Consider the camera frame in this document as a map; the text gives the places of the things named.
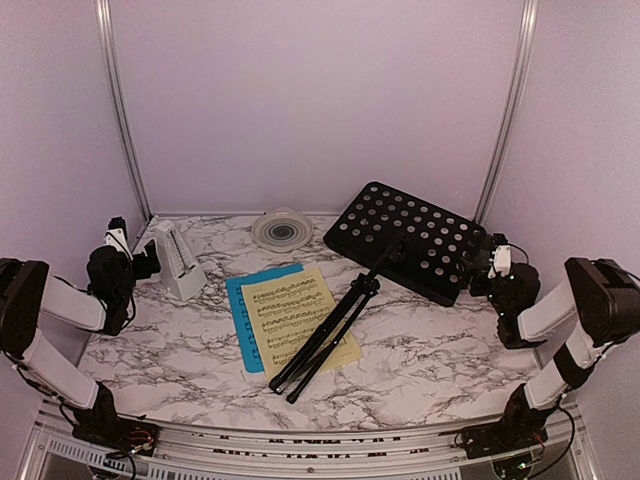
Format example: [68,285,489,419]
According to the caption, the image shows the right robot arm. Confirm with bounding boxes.
[471,234,639,448]

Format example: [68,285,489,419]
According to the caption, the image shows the aluminium frame post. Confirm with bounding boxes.
[474,0,540,224]
[95,0,152,223]

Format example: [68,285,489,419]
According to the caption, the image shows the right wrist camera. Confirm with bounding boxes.
[487,233,512,280]

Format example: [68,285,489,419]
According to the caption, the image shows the aluminium front rail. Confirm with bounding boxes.
[16,401,602,479]

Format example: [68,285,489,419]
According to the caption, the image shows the left aluminium frame post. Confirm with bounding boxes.
[95,0,152,223]

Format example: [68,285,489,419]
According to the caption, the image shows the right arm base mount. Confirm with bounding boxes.
[454,384,553,459]

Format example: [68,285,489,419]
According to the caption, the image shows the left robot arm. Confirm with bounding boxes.
[1,241,161,445]

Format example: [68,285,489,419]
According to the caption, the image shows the blue sheet music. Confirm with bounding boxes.
[226,264,303,373]

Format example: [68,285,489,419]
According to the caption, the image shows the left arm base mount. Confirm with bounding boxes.
[72,383,160,456]

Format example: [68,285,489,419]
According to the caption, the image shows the yellow sheet music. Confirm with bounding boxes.
[242,267,336,379]

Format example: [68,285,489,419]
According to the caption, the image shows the right aluminium frame post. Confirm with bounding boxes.
[474,0,540,224]

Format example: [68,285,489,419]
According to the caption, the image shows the grey collapsible bowl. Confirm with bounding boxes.
[251,207,313,253]

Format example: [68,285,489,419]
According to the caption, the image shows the white metronome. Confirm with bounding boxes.
[155,220,207,301]

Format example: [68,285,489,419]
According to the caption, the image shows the black music stand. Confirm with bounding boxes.
[269,181,487,404]

